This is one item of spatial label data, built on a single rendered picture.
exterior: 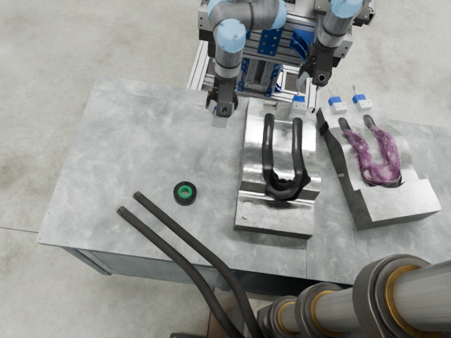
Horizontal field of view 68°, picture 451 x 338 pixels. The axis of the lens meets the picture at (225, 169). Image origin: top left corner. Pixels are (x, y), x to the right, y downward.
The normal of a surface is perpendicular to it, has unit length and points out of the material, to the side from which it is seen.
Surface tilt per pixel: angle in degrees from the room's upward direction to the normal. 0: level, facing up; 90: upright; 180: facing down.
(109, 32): 0
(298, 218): 0
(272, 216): 0
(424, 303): 90
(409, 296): 90
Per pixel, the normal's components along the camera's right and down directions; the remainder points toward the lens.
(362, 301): -1.00, -0.03
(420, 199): 0.09, -0.44
